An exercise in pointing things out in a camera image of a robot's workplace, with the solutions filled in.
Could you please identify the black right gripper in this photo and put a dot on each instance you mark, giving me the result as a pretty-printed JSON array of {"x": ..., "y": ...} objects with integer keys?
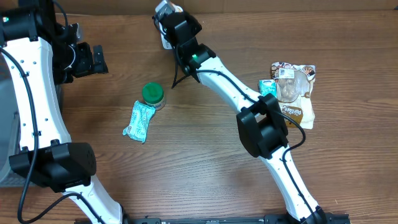
[{"x": 194, "y": 23}]

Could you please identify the white barcode scanner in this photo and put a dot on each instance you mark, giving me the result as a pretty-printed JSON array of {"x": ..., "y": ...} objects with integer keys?
[{"x": 166, "y": 45}]

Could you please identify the brown white snack pouch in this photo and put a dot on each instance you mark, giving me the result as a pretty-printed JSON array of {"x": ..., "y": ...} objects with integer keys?
[{"x": 294, "y": 86}]

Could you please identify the small teal carton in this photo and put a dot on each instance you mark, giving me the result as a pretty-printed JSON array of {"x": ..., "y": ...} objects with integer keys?
[{"x": 267, "y": 87}]

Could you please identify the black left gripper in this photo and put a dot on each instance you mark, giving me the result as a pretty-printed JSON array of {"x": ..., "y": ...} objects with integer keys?
[{"x": 91, "y": 59}]

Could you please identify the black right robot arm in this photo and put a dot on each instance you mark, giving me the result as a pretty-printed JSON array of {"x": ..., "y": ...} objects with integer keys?
[{"x": 261, "y": 124}]

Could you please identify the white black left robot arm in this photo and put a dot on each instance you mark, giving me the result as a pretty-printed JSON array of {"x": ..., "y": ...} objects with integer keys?
[{"x": 41, "y": 54}]

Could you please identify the teal tissue pack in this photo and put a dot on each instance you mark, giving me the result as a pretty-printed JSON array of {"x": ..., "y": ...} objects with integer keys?
[{"x": 139, "y": 122}]

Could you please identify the green capped bottle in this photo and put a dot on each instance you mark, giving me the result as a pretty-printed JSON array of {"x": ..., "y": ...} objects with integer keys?
[{"x": 153, "y": 95}]

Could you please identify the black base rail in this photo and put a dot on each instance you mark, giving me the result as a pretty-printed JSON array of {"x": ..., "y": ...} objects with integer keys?
[{"x": 267, "y": 219}]

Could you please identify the orange tissue pack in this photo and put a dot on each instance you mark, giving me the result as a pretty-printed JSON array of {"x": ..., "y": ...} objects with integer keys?
[{"x": 178, "y": 9}]

